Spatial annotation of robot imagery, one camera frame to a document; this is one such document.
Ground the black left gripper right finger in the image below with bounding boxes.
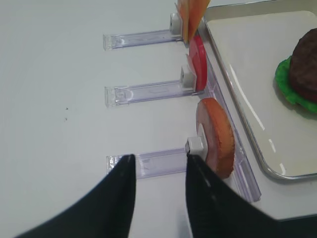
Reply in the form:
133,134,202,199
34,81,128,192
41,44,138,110
186,154,317,238

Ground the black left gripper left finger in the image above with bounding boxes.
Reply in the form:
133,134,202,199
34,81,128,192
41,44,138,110
19,154,136,238

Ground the round bread bun slice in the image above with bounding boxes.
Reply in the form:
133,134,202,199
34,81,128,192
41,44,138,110
196,98,235,179

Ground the green lettuce leaf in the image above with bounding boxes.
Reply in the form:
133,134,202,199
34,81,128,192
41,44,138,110
274,56,317,114

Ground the red tomato slice in rack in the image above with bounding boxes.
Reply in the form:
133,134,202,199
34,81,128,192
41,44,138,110
189,35,208,92

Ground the brown meat patty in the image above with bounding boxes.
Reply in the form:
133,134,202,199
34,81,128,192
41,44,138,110
289,29,317,103

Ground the orange cheese slice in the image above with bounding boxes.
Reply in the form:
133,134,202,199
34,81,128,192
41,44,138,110
176,0,210,44

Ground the white pusher block near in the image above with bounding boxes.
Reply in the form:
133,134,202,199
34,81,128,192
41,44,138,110
185,136,206,158

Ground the white pusher block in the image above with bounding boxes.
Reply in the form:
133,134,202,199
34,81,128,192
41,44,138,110
185,136,206,158
180,64,197,88
169,12,182,35

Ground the white pusher block middle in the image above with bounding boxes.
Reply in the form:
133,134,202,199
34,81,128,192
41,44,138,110
180,64,197,88

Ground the clear acrylic food rack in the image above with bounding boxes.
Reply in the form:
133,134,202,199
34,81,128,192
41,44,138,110
103,18,262,202

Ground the silver metal tray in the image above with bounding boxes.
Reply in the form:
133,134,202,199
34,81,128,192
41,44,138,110
204,0,317,181

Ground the white pusher block far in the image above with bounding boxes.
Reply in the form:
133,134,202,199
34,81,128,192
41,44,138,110
169,12,182,35

